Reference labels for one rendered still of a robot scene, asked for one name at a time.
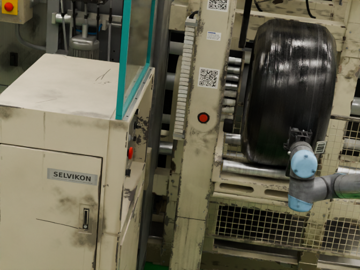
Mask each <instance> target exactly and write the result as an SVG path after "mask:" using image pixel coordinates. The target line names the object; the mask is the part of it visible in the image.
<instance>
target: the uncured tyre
mask: <svg viewBox="0 0 360 270"><path fill-rule="evenodd" d="M336 62H337V49H336V40H335V37H334V36H333V35H332V34H331V33H330V31H329V30H328V29H327V28H326V27H325V26H322V25H320V24H314V23H309V22H301V21H292V20H284V19H271V20H268V21H266V22H265V23H264V24H262V25H261V26H259V27H258V30H257V33H256V36H255V38H254V42H253V46H252V52H251V58H250V65H249V71H248V75H247V83H246V90H245V98H244V106H243V114H242V124H241V152H242V153H243V155H244V156H245V157H246V158H247V159H248V161H250V162H252V163H255V164H261V165H266V166H273V167H281V168H286V167H287V164H288V161H289V158H290V155H289V154H288V153H287V152H286V150H284V148H283V144H284V143H287V140H288V139H289V138H288V137H289V129H290V127H291V130H292V128H298V130H301V131H302V130H304V131H308V133H309V132H310V130H311V131H312V139H311V145H310V146H311V147H312V149H313V152H314V149H315V147H316V143H317V142H320V141H325V138H326V133H327V129H328V125H329V120H330V117H331V112H332V106H333V99H334V91H335V81H336Z"/></svg>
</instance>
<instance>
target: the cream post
mask: <svg viewBox="0 0 360 270"><path fill-rule="evenodd" d="M207 2H208V0H200V7H199V16H198V25H197V33H196V42H195V48H194V57H193V66H192V75H191V85H190V93H189V102H188V107H187V116H186V125H185V135H184V145H183V153H182V161H181V170H180V176H179V185H178V194H177V203H176V212H175V220H174V229H173V235H172V244H171V253H170V262H169V270H200V263H201V254H202V250H203V243H204V235H205V228H206V220H207V213H208V205H209V198H210V193H211V185H212V181H211V179H212V171H213V163H214V155H215V148H216V146H217V143H218V135H219V127H220V119H221V112H222V104H223V96H224V89H225V84H226V77H227V69H228V61H229V53H230V46H231V38H232V34H233V26H234V19H235V11H236V3H237V0H229V5H228V12H222V11H214V10H207ZM207 31H209V32H217V33H221V39H220V41H216V40H208V39H207ZM200 67H201V68H209V69H217V70H220V73H219V81H218V86H217V89H215V88H207V87H199V86H198V77H199V69H200ZM202 114H205V115H206V116H207V121H205V122H202V121H200V119H199V117H200V115H202Z"/></svg>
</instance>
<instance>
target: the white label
mask: <svg viewBox="0 0 360 270"><path fill-rule="evenodd" d="M326 145H327V141H320V142H317V143H316V147H315V149H314V154H319V153H324V151H325V148H326Z"/></svg>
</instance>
